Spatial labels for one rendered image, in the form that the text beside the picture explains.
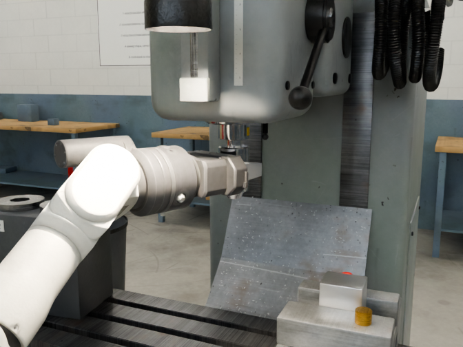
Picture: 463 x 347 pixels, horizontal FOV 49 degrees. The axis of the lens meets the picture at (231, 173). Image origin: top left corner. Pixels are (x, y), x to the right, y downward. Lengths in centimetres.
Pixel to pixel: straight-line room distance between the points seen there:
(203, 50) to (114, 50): 545
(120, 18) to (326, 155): 509
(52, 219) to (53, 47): 612
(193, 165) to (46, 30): 610
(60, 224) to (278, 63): 32
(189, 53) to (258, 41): 9
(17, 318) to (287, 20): 46
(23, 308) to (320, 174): 75
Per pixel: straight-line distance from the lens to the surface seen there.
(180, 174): 65
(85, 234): 56
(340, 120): 109
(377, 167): 109
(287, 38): 67
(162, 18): 53
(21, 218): 99
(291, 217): 113
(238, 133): 74
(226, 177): 70
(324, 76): 83
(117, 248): 269
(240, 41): 66
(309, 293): 82
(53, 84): 666
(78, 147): 64
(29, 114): 650
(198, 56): 64
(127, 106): 598
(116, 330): 94
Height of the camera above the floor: 137
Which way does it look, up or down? 10 degrees down
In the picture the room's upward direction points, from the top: straight up
